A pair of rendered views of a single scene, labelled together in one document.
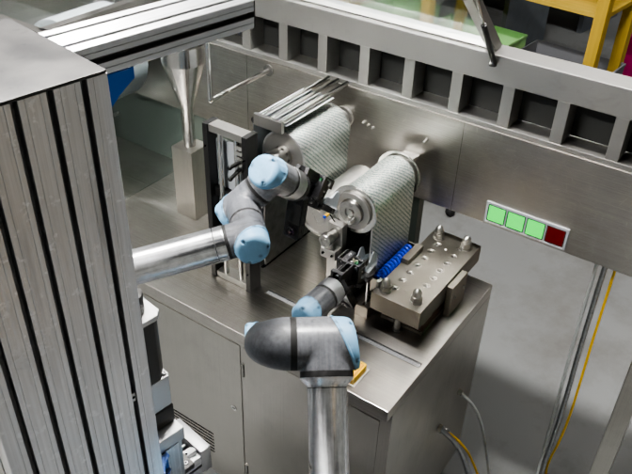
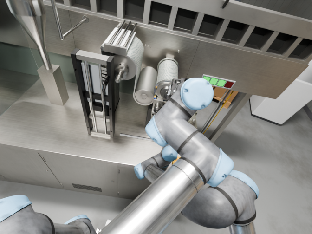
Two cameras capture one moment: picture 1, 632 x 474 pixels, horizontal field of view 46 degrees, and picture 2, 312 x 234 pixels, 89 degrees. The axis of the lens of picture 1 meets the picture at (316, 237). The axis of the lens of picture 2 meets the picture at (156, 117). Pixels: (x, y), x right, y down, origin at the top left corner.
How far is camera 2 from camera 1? 1.42 m
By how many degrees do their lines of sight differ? 32
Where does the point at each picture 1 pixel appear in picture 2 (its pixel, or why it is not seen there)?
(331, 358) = (252, 207)
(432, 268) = not seen: hidden behind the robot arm
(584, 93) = (264, 20)
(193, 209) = (60, 100)
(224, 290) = (99, 140)
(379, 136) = (153, 51)
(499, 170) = (211, 61)
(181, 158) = (46, 76)
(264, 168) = (202, 93)
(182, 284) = (75, 145)
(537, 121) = (227, 37)
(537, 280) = not seen: hidden behind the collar
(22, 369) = not seen: outside the picture
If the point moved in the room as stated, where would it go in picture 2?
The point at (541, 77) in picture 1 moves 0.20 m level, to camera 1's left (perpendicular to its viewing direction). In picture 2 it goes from (246, 13) to (221, 11)
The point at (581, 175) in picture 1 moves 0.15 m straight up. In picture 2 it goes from (248, 59) to (263, 35)
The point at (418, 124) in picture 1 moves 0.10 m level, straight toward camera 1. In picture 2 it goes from (175, 43) to (182, 51)
